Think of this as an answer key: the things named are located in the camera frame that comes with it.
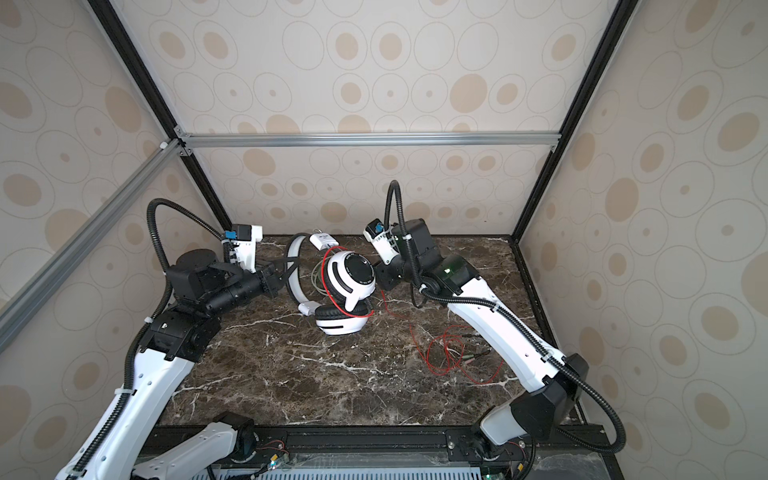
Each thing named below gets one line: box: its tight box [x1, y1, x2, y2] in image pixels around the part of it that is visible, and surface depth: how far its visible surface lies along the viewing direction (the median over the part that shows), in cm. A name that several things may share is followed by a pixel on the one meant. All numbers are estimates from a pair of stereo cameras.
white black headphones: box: [285, 233, 377, 336], surface depth 53 cm
